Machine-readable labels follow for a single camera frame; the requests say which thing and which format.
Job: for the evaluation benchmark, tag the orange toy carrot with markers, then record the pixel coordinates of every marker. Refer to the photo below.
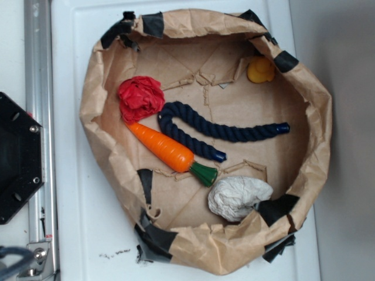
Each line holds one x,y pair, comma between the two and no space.
178,157

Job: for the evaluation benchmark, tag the crumpled red paper ball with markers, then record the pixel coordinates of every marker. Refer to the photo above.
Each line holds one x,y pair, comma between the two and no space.
140,97

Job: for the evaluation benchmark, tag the crumpled white paper ball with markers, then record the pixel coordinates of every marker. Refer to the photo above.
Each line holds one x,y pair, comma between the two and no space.
234,197

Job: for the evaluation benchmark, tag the brown paper bag bin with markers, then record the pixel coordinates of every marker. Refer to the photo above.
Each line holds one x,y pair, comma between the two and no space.
201,57

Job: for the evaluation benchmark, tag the yellow rubber duck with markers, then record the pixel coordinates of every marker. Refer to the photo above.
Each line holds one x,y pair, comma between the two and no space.
260,70

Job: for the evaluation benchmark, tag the aluminium rail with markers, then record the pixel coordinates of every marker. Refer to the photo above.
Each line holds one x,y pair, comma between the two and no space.
39,102

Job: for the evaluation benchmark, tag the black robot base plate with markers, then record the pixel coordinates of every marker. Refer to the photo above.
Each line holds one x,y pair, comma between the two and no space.
21,158

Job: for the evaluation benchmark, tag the metal corner bracket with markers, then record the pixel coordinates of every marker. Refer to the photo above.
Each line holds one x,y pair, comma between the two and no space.
44,265

